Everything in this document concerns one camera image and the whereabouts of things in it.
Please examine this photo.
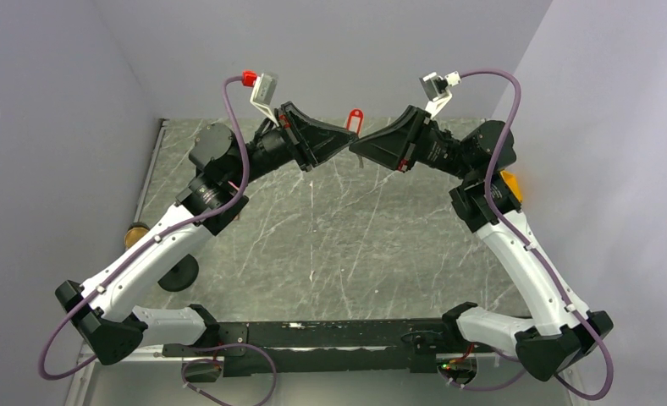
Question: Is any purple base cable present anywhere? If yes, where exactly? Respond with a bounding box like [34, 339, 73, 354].
[180, 342, 279, 406]

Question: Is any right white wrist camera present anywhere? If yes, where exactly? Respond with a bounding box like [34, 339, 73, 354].
[419, 71, 461, 118]

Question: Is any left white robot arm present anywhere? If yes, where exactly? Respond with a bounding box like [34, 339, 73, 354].
[55, 102, 356, 365]

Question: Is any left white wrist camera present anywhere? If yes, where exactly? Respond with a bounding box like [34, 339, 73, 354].
[250, 72, 279, 127]

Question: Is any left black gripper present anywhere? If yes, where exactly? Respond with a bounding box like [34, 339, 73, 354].
[229, 101, 360, 189]

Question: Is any brass round object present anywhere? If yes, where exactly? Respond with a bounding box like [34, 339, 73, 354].
[124, 222, 150, 250]

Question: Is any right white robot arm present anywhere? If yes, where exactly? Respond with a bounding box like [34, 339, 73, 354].
[350, 106, 613, 381]

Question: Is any black round stand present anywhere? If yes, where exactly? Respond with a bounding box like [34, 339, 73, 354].
[157, 255, 199, 293]

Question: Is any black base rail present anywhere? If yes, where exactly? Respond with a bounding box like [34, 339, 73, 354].
[162, 318, 481, 377]

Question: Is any yellow bin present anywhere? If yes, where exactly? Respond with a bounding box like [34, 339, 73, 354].
[499, 171, 523, 202]

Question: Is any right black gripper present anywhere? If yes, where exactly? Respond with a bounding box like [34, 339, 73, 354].
[350, 104, 477, 181]

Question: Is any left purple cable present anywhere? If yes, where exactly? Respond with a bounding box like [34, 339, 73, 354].
[37, 70, 256, 382]

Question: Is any red key tag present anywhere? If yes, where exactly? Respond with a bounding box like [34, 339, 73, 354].
[345, 108, 364, 135]

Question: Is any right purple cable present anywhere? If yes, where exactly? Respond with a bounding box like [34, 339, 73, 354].
[456, 68, 615, 402]

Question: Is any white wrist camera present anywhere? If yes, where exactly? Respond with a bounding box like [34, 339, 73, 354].
[250, 72, 279, 127]
[419, 71, 461, 118]

